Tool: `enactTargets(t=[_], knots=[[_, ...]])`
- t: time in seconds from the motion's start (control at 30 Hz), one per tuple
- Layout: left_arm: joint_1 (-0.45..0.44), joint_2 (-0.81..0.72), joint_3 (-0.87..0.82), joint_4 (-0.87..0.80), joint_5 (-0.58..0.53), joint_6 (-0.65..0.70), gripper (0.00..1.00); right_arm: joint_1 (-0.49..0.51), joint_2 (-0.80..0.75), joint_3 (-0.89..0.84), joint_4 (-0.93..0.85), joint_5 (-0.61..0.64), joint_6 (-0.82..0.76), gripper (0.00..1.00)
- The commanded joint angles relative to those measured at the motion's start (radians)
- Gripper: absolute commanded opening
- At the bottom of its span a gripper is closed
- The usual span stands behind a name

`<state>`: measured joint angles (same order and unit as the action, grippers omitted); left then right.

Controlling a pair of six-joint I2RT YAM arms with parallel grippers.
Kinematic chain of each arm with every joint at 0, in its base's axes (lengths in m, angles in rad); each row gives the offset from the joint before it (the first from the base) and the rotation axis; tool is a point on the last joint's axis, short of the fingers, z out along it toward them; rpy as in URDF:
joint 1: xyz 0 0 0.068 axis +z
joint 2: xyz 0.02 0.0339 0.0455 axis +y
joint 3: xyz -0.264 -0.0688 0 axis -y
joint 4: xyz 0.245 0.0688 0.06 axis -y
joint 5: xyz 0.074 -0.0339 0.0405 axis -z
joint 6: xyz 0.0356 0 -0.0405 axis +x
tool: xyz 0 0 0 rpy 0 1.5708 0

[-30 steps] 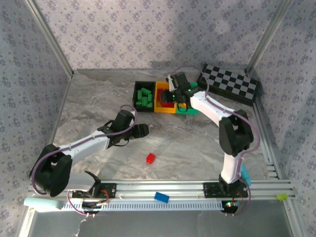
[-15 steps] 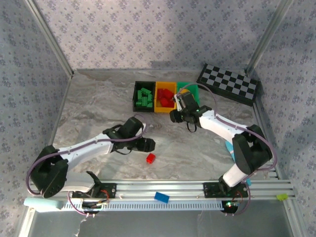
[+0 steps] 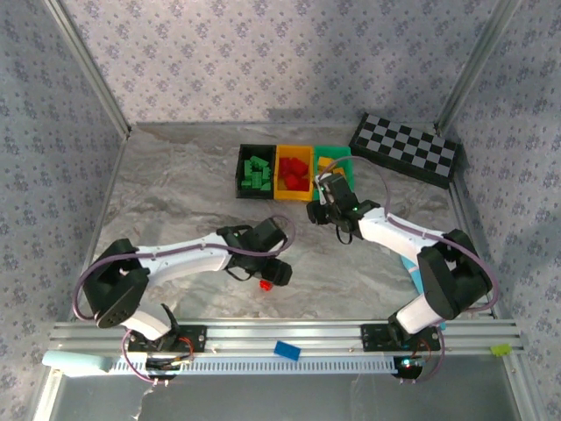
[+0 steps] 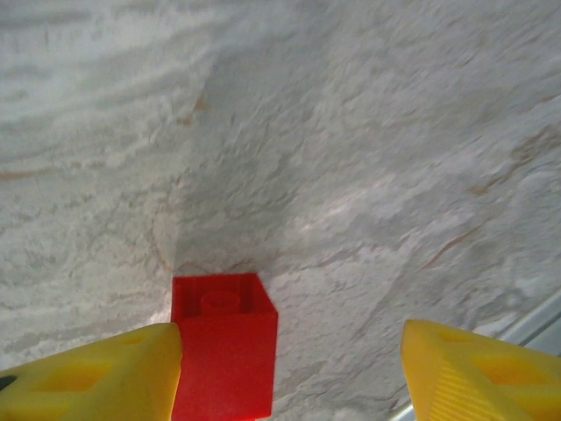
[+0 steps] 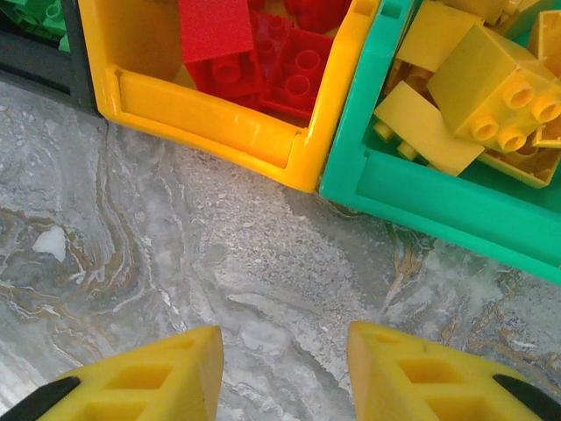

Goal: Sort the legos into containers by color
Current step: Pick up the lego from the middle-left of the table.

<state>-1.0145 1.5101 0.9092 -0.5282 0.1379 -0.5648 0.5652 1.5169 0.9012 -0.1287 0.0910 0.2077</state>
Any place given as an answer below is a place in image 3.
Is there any black plastic bin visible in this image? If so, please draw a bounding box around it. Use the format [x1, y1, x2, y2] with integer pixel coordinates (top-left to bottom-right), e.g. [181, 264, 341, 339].
[235, 143, 278, 201]

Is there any white slotted cable tray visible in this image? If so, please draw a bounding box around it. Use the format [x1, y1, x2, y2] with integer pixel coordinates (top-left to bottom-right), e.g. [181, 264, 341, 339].
[107, 353, 402, 376]

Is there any aluminium frame post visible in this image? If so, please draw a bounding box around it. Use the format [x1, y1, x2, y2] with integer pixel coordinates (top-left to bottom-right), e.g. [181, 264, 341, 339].
[433, 0, 525, 132]
[43, 0, 132, 139]

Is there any pale blue foam piece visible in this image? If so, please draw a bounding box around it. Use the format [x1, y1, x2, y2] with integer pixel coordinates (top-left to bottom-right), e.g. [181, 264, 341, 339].
[41, 350, 113, 378]

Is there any green plastic bin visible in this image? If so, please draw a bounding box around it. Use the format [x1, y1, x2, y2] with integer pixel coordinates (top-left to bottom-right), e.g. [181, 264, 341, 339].
[311, 145, 356, 194]

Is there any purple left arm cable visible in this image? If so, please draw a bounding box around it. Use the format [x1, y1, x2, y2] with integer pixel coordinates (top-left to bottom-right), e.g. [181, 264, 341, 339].
[72, 214, 297, 387]

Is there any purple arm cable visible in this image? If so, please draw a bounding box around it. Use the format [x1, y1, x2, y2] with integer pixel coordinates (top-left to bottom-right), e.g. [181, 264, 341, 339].
[72, 214, 297, 387]
[317, 155, 500, 387]

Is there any black and grey checkerboard box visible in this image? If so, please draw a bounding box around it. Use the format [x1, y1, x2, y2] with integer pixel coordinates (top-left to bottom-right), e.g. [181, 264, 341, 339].
[349, 112, 459, 190]

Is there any aluminium side rail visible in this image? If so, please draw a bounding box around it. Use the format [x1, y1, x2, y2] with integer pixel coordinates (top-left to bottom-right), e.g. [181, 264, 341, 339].
[449, 173, 503, 321]
[67, 131, 131, 321]

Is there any yellow plastic bin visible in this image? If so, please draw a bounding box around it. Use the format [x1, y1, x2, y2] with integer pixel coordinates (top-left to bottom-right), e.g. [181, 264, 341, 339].
[272, 144, 316, 203]

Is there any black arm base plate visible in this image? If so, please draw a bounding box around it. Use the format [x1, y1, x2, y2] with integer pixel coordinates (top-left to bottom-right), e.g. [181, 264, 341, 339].
[126, 324, 208, 354]
[359, 323, 442, 352]

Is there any black electronics board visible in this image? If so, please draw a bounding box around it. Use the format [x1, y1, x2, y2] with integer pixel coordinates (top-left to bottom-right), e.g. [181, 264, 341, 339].
[392, 354, 429, 381]
[144, 355, 196, 381]

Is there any blue flat brick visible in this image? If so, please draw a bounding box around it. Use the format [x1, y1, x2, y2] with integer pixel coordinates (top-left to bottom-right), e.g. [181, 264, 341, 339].
[273, 340, 302, 362]

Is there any long aluminium mounting rail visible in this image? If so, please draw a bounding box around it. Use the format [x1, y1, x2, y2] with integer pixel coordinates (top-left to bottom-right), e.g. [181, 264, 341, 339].
[48, 319, 526, 355]

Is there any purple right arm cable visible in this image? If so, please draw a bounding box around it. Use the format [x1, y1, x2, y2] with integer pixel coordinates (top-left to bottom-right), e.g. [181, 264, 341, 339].
[317, 155, 500, 387]

